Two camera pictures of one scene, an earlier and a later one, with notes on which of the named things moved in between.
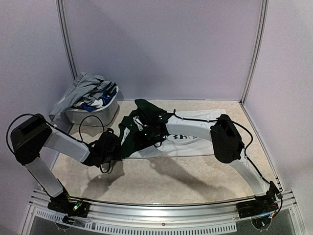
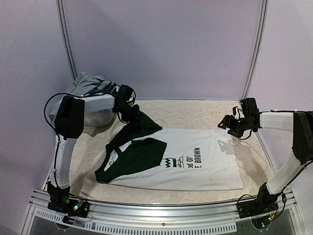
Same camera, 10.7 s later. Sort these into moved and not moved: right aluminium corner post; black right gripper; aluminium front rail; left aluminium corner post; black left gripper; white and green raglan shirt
Moved: white and green raglan shirt; black left gripper; black right gripper
Not moved: left aluminium corner post; aluminium front rail; right aluminium corner post
